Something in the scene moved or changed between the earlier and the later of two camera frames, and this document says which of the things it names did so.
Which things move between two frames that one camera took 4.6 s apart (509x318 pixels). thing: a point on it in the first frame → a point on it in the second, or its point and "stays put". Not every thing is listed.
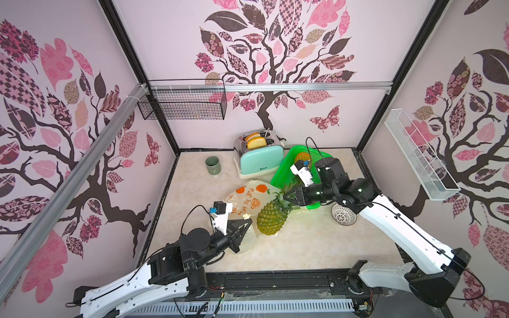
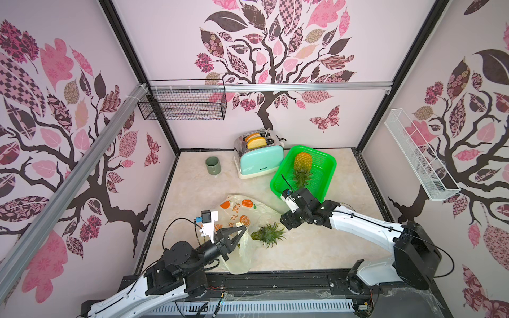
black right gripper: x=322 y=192 → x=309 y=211
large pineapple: x=272 y=216 → x=268 y=234
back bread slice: x=251 y=136 stays put
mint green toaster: x=258 y=162 stays put
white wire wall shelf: x=431 y=173 stays put
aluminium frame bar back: x=268 y=85 stays put
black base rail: x=340 y=284 stays put
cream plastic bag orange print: x=246 y=198 → x=237 y=210
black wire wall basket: x=185 y=99 stays put
